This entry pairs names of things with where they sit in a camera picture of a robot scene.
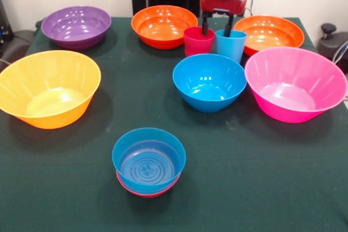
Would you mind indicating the large yellow-orange plastic bowl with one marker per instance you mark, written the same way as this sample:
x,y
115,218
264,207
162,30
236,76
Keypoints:
x,y
49,80

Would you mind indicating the black equipment box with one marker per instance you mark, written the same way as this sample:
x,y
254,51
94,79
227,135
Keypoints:
x,y
4,31

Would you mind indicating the small translucent blue bowl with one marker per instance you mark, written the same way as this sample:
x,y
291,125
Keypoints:
x,y
130,145

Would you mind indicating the orange plastic bowl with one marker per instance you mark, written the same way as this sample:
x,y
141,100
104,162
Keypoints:
x,y
272,33
149,37

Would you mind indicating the opaque blue plastic bowl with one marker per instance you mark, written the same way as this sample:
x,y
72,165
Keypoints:
x,y
209,80

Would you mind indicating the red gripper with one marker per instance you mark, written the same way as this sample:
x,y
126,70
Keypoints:
x,y
223,5

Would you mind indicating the purple plastic bowl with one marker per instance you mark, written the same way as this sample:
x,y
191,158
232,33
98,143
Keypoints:
x,y
89,40

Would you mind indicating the black round equipment with knob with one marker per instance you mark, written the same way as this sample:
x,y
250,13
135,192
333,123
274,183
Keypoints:
x,y
330,44

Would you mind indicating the small red plastic bowl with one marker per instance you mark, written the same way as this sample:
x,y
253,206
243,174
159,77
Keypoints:
x,y
148,194

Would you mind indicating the blue plastic cup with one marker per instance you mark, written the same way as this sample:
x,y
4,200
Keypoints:
x,y
229,48

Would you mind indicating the red plastic cup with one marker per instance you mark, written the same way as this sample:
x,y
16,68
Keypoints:
x,y
198,47

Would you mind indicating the large pink plastic bowl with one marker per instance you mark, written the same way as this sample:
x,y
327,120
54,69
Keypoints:
x,y
293,80

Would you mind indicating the dark green tablecloth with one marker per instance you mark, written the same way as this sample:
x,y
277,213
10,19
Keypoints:
x,y
272,188

